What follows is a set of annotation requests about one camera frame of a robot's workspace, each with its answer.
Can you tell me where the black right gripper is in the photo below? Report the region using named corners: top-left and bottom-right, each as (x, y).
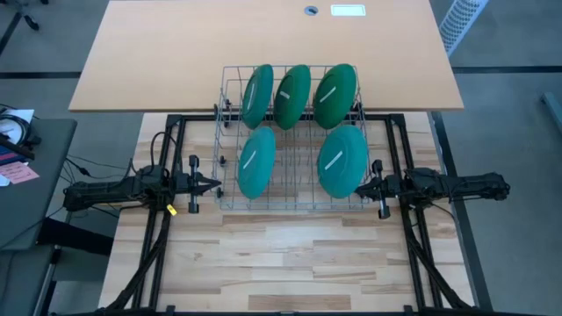
top-left (354, 159), bottom-right (403, 220)

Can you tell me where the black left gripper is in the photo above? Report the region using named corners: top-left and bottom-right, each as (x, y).
top-left (173, 154), bottom-right (223, 215)

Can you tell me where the teal plate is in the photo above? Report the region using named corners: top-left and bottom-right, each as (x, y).
top-left (236, 126), bottom-right (277, 201)
top-left (316, 125), bottom-right (370, 200)

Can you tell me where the green plate with long label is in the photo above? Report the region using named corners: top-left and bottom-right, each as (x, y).
top-left (313, 63), bottom-right (358, 131)

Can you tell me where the green plate with white label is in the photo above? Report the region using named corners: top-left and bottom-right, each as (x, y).
top-left (272, 64), bottom-right (313, 132)

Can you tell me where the light wooden desk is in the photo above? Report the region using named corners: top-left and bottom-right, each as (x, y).
top-left (68, 0), bottom-right (465, 113)

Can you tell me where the grey side table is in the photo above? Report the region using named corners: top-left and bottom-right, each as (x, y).
top-left (0, 117), bottom-right (79, 252)

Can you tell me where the white desk outlet panel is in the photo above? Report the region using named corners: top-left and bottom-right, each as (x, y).
top-left (330, 4), bottom-right (368, 18)

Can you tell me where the pink paper note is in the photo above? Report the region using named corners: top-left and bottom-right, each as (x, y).
top-left (0, 161), bottom-right (40, 185)

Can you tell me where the white perforated computer case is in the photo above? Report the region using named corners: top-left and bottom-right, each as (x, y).
top-left (438, 0), bottom-right (491, 57)

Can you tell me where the white paper sheet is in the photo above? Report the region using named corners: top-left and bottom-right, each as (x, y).
top-left (0, 108), bottom-right (35, 146)

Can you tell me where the grey bench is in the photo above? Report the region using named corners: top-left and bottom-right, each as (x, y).
top-left (0, 243), bottom-right (61, 316)

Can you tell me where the black office chair base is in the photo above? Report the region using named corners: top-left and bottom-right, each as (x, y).
top-left (0, 0), bottom-right (50, 56)

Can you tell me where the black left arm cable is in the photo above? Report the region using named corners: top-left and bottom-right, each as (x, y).
top-left (148, 130), bottom-right (177, 176)

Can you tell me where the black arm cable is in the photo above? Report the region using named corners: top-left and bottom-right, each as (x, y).
top-left (148, 130), bottom-right (177, 176)
top-left (428, 192), bottom-right (460, 223)

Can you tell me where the grey wire dish rack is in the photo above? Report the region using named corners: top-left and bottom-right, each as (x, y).
top-left (210, 64), bottom-right (377, 213)

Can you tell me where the black aluminium table frame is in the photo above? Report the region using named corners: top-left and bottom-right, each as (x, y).
top-left (98, 112), bottom-right (478, 316)

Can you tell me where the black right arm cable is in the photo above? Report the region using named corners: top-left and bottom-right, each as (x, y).
top-left (428, 192), bottom-right (460, 223)

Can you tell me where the black floor cable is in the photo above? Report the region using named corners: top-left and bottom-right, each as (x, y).
top-left (59, 153), bottom-right (133, 212)

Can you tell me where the black coiled cable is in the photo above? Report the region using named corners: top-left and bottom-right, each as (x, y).
top-left (0, 113), bottom-right (43, 148)

